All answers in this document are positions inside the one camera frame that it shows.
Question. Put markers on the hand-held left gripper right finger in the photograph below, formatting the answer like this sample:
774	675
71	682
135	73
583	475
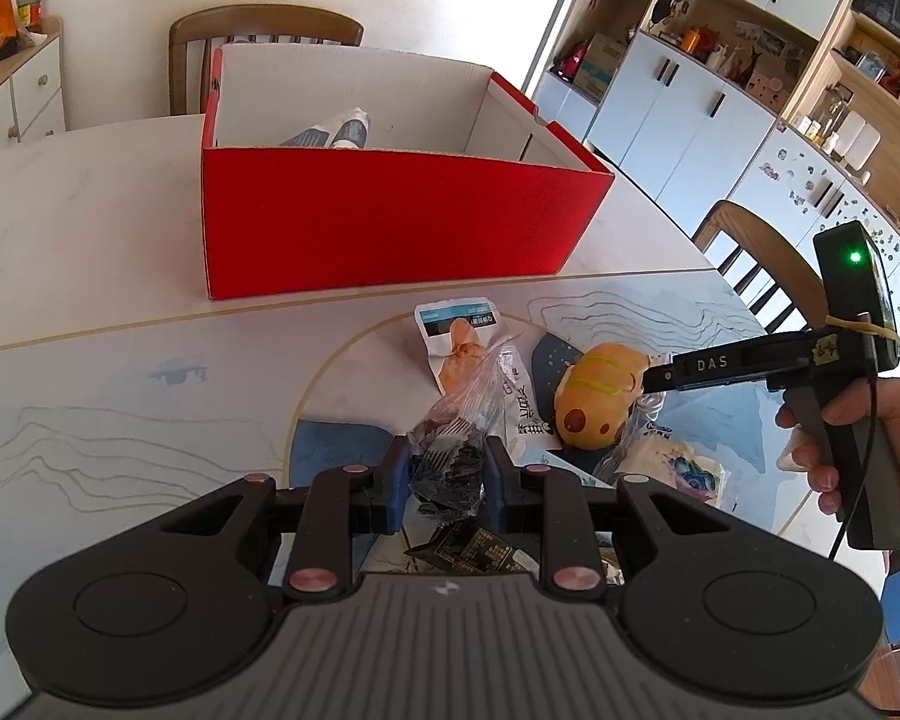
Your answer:
496	474

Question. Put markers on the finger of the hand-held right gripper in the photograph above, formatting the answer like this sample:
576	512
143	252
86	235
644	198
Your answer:
658	378

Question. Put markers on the clear plastic packet dark contents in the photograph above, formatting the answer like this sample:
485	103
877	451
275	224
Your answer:
450	465

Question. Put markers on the white blue snack packet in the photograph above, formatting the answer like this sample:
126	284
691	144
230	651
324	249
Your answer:
450	319

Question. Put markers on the red cardboard box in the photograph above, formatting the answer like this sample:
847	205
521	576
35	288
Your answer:
382	225

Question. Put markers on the black packet gold print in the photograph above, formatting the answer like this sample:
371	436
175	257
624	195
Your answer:
480	551

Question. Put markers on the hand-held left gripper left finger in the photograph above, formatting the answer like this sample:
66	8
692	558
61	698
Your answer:
396	476

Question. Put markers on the white marble desktop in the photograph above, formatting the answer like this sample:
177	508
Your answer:
82	240

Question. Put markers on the white packet blue picture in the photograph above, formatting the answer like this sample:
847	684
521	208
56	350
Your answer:
682	465

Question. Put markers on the white packet black print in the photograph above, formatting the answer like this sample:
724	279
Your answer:
526	412

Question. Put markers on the red bag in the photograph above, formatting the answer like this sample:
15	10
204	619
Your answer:
570	60

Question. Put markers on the wooden slatted chair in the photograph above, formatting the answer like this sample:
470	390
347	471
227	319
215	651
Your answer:
765	247

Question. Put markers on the yellow spotted squishy toy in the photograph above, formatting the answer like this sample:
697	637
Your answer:
596	397

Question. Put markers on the white wooden wall cabinet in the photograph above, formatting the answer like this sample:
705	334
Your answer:
690	112

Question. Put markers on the white wooden sideboard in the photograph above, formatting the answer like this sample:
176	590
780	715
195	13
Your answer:
34	90

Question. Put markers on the grey flat packet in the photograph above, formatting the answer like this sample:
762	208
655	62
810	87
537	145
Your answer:
307	138

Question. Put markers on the wooden chair black seat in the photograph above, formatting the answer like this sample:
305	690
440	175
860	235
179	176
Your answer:
262	19

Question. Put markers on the cardboard carton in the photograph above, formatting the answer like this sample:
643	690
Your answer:
604	64

